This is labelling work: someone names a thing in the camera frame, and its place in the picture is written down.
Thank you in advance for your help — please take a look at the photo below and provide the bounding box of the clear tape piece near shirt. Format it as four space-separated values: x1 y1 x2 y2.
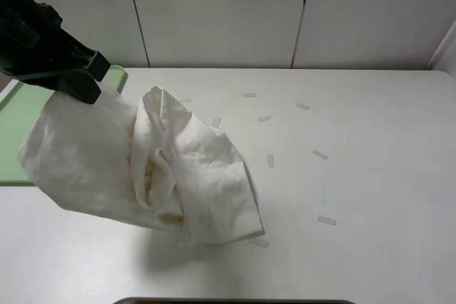
212 117 221 127

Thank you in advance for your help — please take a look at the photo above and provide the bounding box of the clear tape piece bottom middle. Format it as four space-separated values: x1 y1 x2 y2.
249 238 269 248

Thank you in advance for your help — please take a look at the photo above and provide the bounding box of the white short sleeve shirt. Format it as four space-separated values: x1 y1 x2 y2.
19 84 264 244

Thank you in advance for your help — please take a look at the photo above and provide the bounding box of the clear tape piece upper right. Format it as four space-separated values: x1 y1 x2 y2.
296 103 310 110

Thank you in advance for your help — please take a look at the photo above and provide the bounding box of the clear tape piece centre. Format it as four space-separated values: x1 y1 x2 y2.
258 116 271 122

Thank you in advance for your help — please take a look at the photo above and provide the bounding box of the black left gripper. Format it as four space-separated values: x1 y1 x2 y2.
1 1 110 105

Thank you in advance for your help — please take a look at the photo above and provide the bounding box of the green plastic tray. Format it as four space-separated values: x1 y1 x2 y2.
1 65 137 191

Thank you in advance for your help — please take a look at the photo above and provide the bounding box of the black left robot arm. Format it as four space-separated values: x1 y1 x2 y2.
1 0 110 104

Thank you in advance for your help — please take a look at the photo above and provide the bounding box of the clear tape piece vertical middle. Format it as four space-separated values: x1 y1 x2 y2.
267 154 274 168

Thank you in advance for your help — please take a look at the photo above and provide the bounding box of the clear tape piece lower right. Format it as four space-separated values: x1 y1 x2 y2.
317 215 336 226

